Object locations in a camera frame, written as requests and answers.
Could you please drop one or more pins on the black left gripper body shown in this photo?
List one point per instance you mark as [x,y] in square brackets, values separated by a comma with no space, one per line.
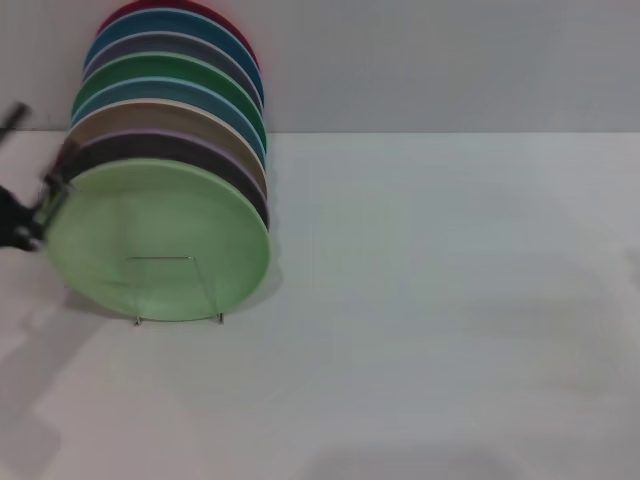
[12,220]

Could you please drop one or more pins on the beige plate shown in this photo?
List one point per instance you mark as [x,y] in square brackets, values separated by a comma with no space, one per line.
[150,114]

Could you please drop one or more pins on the dark green plate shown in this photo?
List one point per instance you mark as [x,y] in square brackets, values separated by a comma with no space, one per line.
[150,65]

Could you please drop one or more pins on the deep blue plate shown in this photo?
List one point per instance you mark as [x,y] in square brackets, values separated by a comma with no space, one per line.
[160,22]

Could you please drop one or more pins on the grey plate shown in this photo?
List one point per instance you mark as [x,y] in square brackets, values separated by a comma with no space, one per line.
[160,42]

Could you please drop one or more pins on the red plate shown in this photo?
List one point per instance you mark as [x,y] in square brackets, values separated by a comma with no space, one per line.
[165,4]

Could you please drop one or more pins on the light green plate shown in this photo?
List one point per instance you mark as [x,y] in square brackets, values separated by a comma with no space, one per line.
[160,240]

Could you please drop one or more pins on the purple plate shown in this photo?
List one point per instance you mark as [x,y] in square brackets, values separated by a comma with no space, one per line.
[175,147]

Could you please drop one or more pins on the light blue plate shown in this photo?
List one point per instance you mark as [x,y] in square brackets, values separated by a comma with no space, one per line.
[150,88]

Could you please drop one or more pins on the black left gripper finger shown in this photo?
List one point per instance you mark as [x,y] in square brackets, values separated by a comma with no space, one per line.
[52,185]
[15,117]

